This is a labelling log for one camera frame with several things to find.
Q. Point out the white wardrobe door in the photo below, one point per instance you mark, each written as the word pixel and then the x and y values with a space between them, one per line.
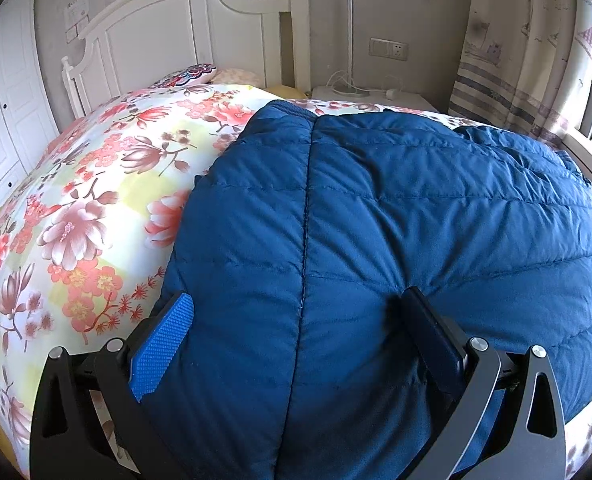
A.
pixel 10 100

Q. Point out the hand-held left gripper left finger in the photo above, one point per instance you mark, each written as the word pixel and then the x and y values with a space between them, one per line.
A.
pixel 160 347

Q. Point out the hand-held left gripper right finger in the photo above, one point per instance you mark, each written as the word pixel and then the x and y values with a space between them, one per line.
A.
pixel 438 340

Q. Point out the blue down jacket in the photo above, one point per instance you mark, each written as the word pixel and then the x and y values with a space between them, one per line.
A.
pixel 401 210

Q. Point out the pink checkered pillow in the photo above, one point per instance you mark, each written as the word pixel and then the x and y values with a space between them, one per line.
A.
pixel 241 77

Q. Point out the wall socket panel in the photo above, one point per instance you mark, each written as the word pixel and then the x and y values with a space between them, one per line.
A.
pixel 389 49

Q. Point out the printed striped curtain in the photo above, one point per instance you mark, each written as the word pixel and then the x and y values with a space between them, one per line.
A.
pixel 516 60

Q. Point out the white nightstand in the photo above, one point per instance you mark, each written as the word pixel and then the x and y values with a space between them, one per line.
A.
pixel 406 102

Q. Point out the floral quilt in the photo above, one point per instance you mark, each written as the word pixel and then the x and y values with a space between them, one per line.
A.
pixel 75 210

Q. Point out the paper notice on wall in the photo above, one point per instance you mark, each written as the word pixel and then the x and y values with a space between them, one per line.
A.
pixel 78 17

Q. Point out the embroidered floral pillow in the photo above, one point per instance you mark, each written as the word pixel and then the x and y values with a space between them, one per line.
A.
pixel 188 76

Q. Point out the white wooden headboard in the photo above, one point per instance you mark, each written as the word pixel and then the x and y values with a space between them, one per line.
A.
pixel 225 35

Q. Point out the white pole lamp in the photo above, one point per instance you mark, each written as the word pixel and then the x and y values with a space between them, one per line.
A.
pixel 350 91

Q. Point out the yellow pillow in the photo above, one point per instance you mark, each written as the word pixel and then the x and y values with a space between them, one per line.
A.
pixel 288 92

